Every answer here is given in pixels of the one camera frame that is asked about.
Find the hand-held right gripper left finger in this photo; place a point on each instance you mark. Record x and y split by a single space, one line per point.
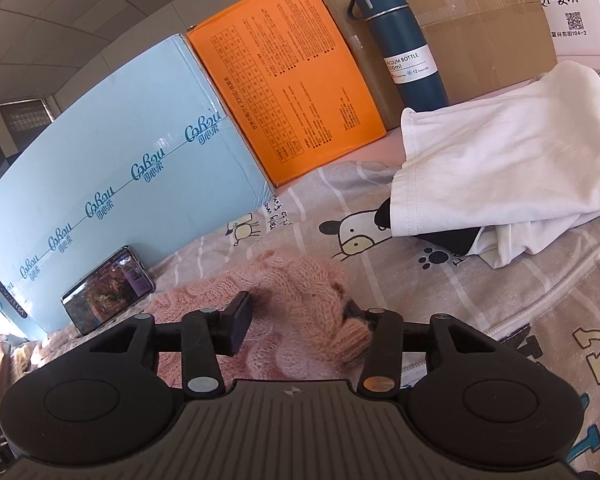
240 321

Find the white paper bag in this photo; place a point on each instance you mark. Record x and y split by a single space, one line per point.
570 7

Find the pink knitted sweater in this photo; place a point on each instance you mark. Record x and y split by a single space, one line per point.
300 305

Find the brown cardboard box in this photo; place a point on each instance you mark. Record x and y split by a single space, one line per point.
460 25

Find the dark blue vacuum bottle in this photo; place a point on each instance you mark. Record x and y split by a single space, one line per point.
405 45

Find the black smartphone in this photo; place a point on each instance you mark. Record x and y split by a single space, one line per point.
107 290

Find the cartoon cow printed bedsheet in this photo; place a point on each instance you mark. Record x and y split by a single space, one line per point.
430 270

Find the light blue cardboard box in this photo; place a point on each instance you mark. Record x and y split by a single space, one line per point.
110 175

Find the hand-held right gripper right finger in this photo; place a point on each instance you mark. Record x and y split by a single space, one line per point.
383 332

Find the white cloth garment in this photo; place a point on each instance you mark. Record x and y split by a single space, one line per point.
505 160

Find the orange cardboard box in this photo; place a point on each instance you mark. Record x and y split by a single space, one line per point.
290 80

